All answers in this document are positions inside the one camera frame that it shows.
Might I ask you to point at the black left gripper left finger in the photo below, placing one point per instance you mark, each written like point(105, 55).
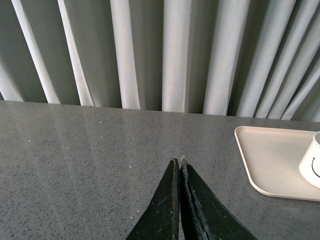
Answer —
point(160, 221)

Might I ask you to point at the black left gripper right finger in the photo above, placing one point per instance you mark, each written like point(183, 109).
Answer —
point(203, 216)

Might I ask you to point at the white smiley mug black handle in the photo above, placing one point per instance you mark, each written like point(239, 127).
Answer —
point(309, 166)

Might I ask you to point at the beige rectangular plastic tray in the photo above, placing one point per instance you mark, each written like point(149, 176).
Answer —
point(271, 157)

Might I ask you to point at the white pleated curtain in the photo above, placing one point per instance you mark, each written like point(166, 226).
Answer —
point(245, 58)

